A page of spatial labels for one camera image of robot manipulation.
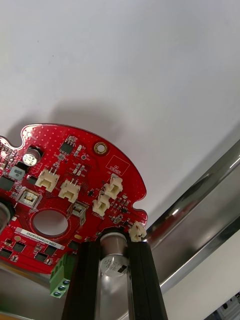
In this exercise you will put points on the white sheet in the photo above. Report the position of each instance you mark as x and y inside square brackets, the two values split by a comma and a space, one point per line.
[125, 62]

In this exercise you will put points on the steel tray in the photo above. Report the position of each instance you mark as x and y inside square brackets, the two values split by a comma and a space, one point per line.
[200, 225]

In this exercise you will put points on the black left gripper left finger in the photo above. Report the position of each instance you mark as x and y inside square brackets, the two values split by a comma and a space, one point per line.
[83, 282]

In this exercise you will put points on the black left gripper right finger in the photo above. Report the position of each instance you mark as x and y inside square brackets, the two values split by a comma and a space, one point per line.
[143, 282]

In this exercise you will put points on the round red circuit board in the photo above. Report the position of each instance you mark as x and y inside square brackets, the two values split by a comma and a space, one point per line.
[50, 140]

